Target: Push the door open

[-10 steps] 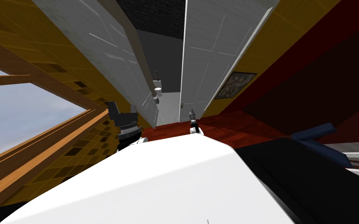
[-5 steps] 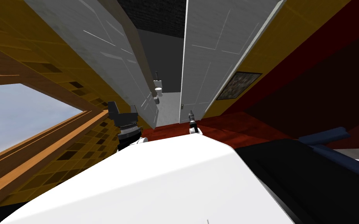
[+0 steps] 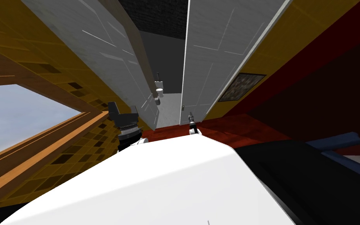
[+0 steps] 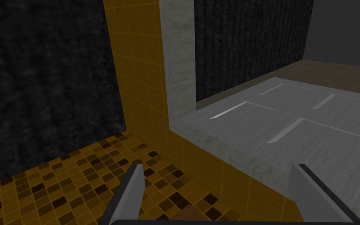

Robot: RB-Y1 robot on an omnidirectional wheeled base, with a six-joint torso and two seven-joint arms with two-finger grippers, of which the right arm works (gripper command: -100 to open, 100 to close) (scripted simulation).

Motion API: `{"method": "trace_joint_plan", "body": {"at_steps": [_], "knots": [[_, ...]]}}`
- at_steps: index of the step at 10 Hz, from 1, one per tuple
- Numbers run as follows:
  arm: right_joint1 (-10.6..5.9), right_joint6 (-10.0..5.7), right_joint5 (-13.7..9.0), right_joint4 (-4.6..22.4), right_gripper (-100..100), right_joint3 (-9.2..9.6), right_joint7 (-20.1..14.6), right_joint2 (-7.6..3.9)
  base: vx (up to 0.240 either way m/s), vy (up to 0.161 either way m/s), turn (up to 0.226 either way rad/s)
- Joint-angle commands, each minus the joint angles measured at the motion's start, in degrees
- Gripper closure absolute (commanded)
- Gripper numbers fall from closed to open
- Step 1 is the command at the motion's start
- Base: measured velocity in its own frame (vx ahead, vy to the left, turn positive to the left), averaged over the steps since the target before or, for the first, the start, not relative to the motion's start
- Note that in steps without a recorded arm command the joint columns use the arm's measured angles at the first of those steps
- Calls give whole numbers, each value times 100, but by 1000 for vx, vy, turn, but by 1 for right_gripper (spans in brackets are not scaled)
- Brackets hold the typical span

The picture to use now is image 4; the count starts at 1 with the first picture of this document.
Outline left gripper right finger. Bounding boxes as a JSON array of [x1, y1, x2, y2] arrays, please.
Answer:
[[287, 163, 360, 223]]

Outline grey panelled door leaf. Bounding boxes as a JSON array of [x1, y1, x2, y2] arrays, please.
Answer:
[[169, 77, 360, 219]]

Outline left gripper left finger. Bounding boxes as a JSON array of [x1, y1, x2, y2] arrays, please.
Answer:
[[100, 164, 146, 225]]

